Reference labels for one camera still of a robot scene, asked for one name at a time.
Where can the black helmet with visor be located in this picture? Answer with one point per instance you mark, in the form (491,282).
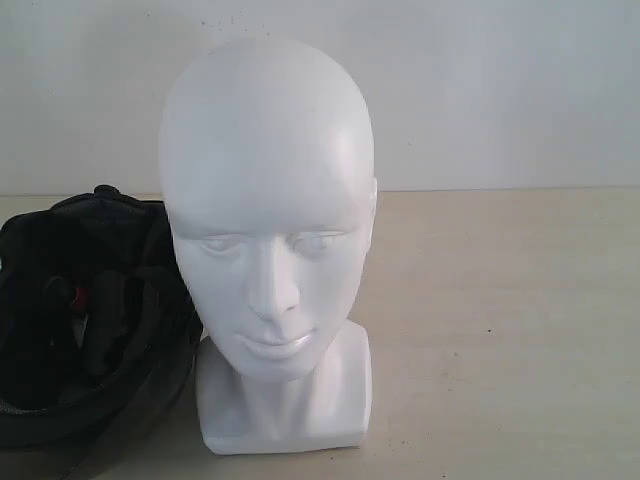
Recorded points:
(96,321)

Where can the white mannequin head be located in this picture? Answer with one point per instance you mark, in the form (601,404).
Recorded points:
(266,160)

